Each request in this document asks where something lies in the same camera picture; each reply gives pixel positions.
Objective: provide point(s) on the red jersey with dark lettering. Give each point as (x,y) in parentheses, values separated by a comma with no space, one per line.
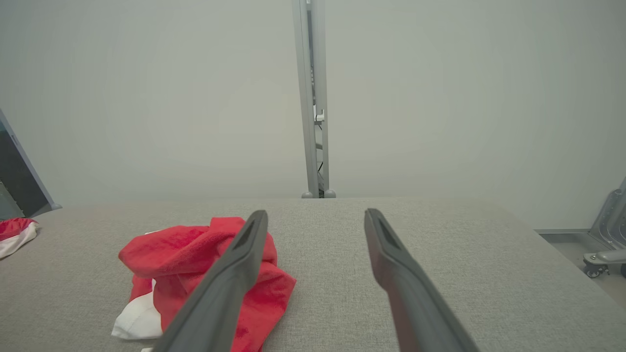
(14,230)

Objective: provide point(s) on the grey metal post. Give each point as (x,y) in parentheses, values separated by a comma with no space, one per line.
(313,73)

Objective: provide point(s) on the small silver caster wheel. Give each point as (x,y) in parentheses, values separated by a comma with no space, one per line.
(594,270)

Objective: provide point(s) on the grey wheeled metal stand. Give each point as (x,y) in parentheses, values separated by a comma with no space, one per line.
(611,220)

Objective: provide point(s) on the black panel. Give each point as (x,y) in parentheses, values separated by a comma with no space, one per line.
(14,181)

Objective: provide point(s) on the red garment with white band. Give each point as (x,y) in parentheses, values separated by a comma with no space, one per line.
(195,249)

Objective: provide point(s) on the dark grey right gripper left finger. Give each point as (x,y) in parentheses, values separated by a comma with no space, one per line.
(230,288)

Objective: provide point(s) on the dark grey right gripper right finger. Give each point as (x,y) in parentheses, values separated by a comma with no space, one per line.
(406,293)

